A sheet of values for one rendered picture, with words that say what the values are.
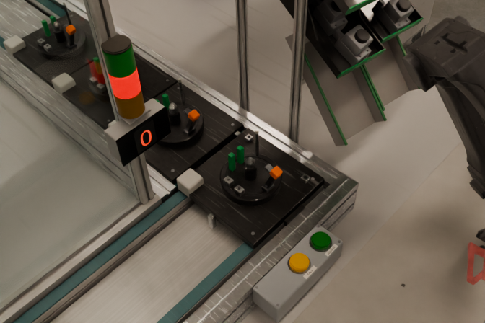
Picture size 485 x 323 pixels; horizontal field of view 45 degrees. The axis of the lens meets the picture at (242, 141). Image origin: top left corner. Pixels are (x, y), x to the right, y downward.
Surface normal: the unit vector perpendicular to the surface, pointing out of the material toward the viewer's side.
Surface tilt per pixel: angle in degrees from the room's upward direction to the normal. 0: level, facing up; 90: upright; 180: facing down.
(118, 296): 0
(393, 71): 45
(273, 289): 0
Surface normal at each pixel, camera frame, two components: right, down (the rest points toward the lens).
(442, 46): -0.58, -0.67
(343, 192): -0.03, -0.67
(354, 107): 0.40, -0.06
